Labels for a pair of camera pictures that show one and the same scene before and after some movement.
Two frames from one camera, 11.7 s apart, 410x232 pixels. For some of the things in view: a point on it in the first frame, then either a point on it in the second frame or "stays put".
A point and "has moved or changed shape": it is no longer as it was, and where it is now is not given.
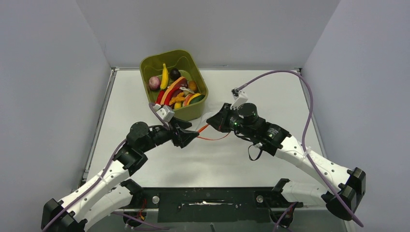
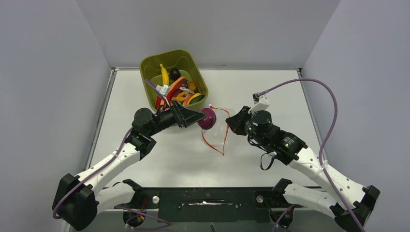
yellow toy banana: (165, 78) stays put
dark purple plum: (174, 74) stays put
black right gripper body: (228, 125) to (248, 127)
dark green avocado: (197, 99) stays put
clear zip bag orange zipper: (206, 131) has moved or changed shape
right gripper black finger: (217, 121) to (236, 123)
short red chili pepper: (160, 96) stays put
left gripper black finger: (183, 124) to (190, 115)
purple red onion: (154, 83) to (208, 123)
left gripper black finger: (185, 137) to (189, 122)
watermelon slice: (185, 100) stays put
